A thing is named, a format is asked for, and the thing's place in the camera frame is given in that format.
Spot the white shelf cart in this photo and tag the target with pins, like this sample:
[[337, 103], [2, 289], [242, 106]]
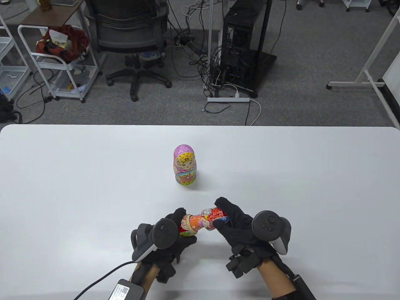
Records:
[[12, 73]]

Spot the grey left hand controller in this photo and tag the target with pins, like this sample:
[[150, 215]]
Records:
[[164, 232]]

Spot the white stand frame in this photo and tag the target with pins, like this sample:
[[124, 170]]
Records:
[[353, 83]]

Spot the white power strip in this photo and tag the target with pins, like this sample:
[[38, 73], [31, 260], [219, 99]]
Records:
[[228, 99]]

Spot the black chair base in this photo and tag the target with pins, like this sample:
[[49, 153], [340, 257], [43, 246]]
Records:
[[299, 5]]

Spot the white pole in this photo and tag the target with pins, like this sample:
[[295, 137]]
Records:
[[210, 47]]

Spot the large pink Russian doll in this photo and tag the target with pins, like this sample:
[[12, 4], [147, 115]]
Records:
[[185, 165]]

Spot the white crumpled paper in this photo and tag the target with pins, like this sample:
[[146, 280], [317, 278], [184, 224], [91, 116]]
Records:
[[57, 36]]

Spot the person's right hand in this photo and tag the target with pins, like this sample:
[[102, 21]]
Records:
[[237, 225]]

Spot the white cart base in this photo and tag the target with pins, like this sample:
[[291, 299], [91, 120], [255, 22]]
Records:
[[356, 3]]

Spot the grey right hand controller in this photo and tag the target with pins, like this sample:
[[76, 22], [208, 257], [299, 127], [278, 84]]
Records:
[[268, 225]]

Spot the white board panel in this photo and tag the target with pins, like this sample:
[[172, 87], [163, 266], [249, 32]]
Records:
[[394, 81]]

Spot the grey hand controller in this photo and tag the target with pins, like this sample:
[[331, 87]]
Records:
[[164, 232], [268, 225]]

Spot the orange Russian doll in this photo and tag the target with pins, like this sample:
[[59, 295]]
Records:
[[198, 221]]

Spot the wooden side table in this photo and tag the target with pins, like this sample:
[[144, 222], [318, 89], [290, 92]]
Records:
[[53, 15]]

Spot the brown jar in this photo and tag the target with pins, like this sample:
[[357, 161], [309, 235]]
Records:
[[46, 3]]

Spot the black office chair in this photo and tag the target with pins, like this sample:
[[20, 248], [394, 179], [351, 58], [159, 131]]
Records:
[[125, 28]]

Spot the person's left hand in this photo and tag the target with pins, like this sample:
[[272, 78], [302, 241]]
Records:
[[175, 250]]

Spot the red cloth bundle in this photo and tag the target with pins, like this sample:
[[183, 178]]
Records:
[[75, 39]]

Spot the black bag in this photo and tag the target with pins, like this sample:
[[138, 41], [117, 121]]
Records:
[[4, 109]]

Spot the black left wrist sensor box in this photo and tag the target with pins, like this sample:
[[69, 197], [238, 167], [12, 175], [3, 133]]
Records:
[[126, 290]]

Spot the black wrist sensor box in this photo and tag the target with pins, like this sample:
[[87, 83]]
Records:
[[304, 287], [126, 290]]

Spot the black computer tower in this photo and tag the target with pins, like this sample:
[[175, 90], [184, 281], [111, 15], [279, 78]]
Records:
[[240, 31], [265, 59]]

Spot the person's right forearm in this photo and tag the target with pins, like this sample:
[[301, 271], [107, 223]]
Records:
[[276, 278]]

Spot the person's left forearm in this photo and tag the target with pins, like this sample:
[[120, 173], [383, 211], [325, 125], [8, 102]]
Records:
[[147, 275]]

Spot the black right wrist sensor box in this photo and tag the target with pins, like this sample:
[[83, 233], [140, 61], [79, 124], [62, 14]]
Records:
[[304, 287]]

